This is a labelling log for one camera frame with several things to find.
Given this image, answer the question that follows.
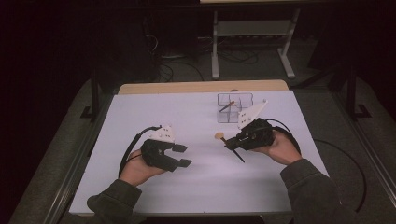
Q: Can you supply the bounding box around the left hand-held gripper cable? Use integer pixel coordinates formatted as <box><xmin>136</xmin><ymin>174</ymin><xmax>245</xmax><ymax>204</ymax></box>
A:
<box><xmin>118</xmin><ymin>125</ymin><xmax>163</xmax><ymax>178</ymax></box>

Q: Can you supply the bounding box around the right hand-held gripper cable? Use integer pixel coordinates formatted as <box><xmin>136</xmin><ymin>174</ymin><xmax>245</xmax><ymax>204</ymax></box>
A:
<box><xmin>264</xmin><ymin>118</ymin><xmax>368</xmax><ymax>214</ymax></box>

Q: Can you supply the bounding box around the black floor cable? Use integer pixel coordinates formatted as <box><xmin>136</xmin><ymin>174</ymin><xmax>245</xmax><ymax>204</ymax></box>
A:
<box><xmin>155</xmin><ymin>60</ymin><xmax>205</xmax><ymax>83</ymax></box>
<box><xmin>218</xmin><ymin>46</ymin><xmax>260</xmax><ymax>65</ymax></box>

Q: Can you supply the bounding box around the person's right hand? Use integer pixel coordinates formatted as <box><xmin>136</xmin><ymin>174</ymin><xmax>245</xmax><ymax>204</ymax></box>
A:
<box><xmin>250</xmin><ymin>130</ymin><xmax>303</xmax><ymax>166</ymax></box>

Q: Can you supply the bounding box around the metal frame rail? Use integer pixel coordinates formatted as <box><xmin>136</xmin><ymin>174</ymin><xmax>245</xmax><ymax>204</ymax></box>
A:
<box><xmin>331</xmin><ymin>91</ymin><xmax>396</xmax><ymax>197</ymax></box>
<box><xmin>45</xmin><ymin>92</ymin><xmax>115</xmax><ymax>224</ymax></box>

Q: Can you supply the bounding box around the black pencil with orange end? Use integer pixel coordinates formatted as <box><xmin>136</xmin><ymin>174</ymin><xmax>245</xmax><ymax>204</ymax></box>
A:
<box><xmin>218</xmin><ymin>100</ymin><xmax>236</xmax><ymax>114</ymax></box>

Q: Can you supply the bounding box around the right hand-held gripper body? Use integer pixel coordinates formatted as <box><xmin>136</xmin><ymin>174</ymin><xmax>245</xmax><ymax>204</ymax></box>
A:
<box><xmin>232</xmin><ymin>99</ymin><xmax>276</xmax><ymax>152</ymax></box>

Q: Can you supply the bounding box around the person's left hand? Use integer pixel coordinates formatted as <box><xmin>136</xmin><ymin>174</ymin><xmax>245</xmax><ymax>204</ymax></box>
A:
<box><xmin>119</xmin><ymin>148</ymin><xmax>167</xmax><ymax>188</ymax></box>

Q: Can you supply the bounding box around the clear plastic organizer box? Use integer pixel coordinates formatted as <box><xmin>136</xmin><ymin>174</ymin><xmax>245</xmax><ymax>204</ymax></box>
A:
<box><xmin>217</xmin><ymin>92</ymin><xmax>255</xmax><ymax>124</ymax></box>

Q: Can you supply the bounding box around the grey metal stand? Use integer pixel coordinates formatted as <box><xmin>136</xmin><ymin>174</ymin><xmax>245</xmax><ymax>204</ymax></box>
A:
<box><xmin>210</xmin><ymin>8</ymin><xmax>302</xmax><ymax>80</ymax></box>

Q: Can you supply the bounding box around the hand-held gripper cable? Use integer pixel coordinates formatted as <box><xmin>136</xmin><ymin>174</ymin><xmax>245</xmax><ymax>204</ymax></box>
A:
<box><xmin>118</xmin><ymin>125</ymin><xmax>163</xmax><ymax>178</ymax></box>
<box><xmin>264</xmin><ymin>118</ymin><xmax>368</xmax><ymax>214</ymax></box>

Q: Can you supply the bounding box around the black brush with beige tip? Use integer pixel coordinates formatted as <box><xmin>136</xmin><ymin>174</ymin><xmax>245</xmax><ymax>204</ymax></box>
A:
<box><xmin>214</xmin><ymin>132</ymin><xmax>247</xmax><ymax>163</ymax></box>

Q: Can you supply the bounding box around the black frame post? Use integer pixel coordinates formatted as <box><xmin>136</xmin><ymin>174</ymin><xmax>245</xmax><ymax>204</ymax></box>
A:
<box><xmin>79</xmin><ymin>69</ymin><xmax>102</xmax><ymax>123</ymax></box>
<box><xmin>345</xmin><ymin>64</ymin><xmax>373</xmax><ymax>120</ymax></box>

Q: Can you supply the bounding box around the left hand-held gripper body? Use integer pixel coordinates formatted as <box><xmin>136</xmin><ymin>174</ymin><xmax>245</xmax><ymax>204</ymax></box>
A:
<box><xmin>140</xmin><ymin>124</ymin><xmax>182</xmax><ymax>173</ymax></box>

